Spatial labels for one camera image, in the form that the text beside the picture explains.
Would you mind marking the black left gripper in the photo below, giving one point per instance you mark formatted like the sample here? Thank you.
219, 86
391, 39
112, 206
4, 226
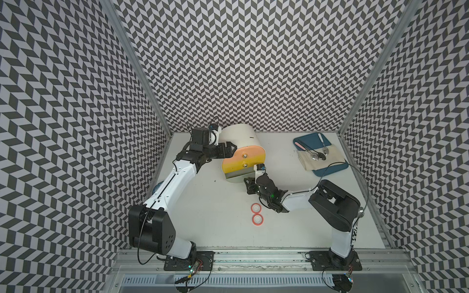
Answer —
223, 154

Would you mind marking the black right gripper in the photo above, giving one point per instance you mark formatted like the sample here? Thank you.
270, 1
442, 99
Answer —
249, 186

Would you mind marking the orange top drawer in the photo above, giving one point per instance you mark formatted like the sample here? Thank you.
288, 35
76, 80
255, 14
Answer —
253, 154

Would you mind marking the red tape roll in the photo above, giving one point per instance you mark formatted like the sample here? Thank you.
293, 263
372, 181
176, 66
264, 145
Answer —
256, 208
257, 219

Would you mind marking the yellow drawer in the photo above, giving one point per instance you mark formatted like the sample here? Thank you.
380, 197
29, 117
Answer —
233, 165

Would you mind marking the grey bottom drawer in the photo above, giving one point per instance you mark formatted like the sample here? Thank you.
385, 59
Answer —
239, 175

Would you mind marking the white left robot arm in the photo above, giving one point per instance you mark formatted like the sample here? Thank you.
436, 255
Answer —
150, 224

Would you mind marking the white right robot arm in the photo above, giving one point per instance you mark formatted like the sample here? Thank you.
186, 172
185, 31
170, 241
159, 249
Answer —
337, 207

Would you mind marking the beige folded cloth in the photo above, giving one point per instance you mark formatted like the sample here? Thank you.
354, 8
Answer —
334, 158

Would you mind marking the teal tray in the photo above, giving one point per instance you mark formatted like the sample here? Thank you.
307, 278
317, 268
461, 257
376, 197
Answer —
313, 141

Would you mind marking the blue patterned bowl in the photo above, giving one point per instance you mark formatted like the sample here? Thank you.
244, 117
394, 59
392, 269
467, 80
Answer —
156, 187

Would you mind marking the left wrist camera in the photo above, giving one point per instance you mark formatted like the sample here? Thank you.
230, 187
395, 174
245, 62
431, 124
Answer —
214, 133

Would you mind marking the pink handled spoon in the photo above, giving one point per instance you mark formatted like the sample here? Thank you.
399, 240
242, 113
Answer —
301, 146

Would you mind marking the black handled spoon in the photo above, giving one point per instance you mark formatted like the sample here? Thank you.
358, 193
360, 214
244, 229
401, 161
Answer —
309, 147

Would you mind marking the white handled spoon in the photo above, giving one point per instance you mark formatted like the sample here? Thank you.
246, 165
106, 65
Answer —
325, 150

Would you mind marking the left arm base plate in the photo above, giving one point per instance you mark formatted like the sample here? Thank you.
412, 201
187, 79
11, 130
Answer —
183, 265

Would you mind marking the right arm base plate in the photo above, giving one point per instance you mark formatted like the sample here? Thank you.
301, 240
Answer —
328, 261

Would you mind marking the aluminium front rail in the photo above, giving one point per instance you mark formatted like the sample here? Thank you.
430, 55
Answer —
272, 261

